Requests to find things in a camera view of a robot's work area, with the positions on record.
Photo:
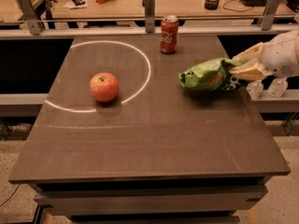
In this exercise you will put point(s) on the metal bracket post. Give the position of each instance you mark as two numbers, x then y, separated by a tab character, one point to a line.
266	20
149	6
34	24

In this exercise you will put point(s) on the green rice chip bag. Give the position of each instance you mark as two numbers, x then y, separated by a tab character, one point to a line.
212	75

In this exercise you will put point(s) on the black mesh cup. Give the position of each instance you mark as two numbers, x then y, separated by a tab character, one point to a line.
211	4

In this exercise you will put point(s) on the red cola can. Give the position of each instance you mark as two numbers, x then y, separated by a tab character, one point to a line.
169	32

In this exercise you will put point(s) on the red apple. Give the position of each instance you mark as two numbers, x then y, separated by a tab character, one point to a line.
104	87

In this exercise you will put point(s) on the middle metal bracket post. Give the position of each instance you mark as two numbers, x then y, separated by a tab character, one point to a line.
149	6

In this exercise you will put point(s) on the right metal bracket post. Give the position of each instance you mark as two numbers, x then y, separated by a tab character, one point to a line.
266	20

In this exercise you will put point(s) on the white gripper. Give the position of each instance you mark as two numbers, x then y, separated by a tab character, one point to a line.
279	59

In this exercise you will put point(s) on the left metal bracket post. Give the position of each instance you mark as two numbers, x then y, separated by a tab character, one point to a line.
34	24

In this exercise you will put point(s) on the metal rail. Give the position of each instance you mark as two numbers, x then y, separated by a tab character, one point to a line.
202	30

